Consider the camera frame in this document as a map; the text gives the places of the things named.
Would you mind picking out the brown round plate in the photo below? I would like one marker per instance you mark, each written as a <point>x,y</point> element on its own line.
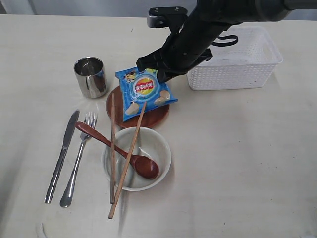
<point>150,118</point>

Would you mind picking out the silver metal fork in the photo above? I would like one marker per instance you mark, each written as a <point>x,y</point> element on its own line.
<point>66,200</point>

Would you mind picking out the white perforated plastic basket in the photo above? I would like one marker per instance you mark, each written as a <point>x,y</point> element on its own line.
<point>247,64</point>

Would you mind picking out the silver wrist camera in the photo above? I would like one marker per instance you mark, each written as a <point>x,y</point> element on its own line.
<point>171,17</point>

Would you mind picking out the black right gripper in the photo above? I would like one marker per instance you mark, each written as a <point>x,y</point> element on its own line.
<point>177,56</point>

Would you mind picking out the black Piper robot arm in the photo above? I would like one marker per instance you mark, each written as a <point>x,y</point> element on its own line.
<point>212,17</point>

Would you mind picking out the silver table knife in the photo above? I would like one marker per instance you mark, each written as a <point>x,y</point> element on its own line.
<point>65,145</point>

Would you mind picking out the blue chips bag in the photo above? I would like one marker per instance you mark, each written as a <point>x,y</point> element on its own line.
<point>140,88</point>

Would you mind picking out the white floral ceramic bowl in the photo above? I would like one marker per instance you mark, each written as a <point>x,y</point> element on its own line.
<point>149,143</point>

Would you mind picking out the wooden chopstick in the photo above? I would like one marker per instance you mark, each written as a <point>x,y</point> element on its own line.
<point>126,164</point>
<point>112,176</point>

